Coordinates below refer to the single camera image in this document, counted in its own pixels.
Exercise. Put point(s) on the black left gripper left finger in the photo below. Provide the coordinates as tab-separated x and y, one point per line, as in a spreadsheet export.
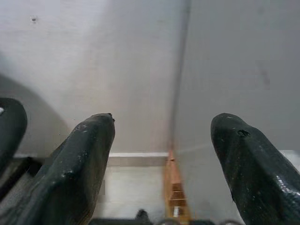
79	164

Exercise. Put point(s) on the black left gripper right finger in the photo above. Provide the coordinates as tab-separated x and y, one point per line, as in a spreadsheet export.
257	173

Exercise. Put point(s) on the orange strip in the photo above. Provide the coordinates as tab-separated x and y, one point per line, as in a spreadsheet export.
174	187

